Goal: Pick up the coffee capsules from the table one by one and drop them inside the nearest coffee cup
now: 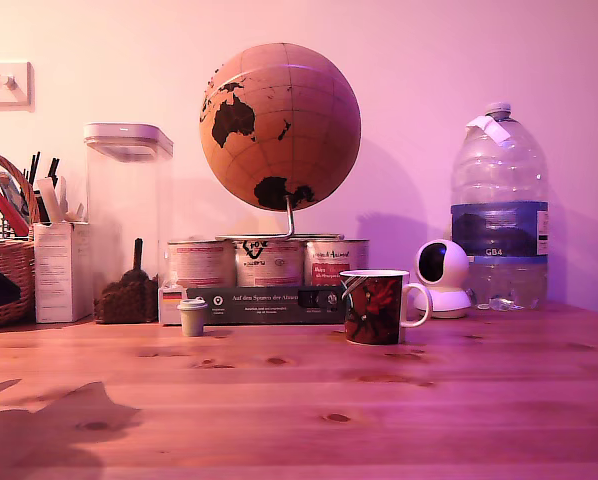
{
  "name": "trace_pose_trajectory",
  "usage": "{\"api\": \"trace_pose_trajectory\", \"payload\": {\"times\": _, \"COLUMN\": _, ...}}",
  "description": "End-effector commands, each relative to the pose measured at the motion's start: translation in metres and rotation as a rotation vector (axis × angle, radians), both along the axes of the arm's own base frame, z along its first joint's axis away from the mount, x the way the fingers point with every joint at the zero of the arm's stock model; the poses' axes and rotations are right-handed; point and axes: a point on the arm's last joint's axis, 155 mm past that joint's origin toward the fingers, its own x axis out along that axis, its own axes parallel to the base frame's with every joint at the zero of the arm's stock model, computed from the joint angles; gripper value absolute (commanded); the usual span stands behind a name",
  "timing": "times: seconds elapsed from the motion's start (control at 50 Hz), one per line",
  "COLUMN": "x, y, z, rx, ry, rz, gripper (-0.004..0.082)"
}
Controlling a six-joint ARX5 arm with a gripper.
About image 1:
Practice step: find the pale coffee capsule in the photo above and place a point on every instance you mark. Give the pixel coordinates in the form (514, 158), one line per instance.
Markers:
(192, 320)

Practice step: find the white printed carton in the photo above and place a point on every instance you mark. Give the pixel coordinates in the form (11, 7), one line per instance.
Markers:
(61, 275)

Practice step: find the red flat packet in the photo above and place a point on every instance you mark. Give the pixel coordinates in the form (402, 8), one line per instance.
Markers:
(4, 207)

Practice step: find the grey blue packet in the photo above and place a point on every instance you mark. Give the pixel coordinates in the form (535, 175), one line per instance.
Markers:
(10, 192)

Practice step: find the white paper strip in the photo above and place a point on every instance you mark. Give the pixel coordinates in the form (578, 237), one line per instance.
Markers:
(49, 200)

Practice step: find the black stick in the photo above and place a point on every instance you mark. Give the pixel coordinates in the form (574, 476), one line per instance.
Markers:
(33, 167)
(53, 172)

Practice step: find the clear jar with white lid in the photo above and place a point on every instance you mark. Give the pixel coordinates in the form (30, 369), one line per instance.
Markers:
(129, 200)

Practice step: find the small white box with flag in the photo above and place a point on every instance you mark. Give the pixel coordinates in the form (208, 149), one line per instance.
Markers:
(171, 310)

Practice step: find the tin can with pale label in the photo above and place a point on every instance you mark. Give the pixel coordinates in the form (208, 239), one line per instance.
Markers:
(201, 265)

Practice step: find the dark flat printed box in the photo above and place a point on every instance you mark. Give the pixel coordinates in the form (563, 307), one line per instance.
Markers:
(264, 305)

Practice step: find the tin can with black logo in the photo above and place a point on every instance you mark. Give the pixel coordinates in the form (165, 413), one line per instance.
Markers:
(269, 265)

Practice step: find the tin can with red label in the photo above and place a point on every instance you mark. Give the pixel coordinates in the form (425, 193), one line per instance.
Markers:
(329, 260)

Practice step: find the cork globe on metal stand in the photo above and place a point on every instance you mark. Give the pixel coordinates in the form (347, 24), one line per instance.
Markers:
(299, 125)

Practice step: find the large clear water bottle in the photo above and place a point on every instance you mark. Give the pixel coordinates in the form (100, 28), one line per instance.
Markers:
(499, 230)

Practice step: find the white wall switch plate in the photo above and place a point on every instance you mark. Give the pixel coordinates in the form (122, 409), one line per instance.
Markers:
(4, 95)

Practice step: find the small white round camera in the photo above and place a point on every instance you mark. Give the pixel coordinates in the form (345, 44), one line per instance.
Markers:
(449, 295)

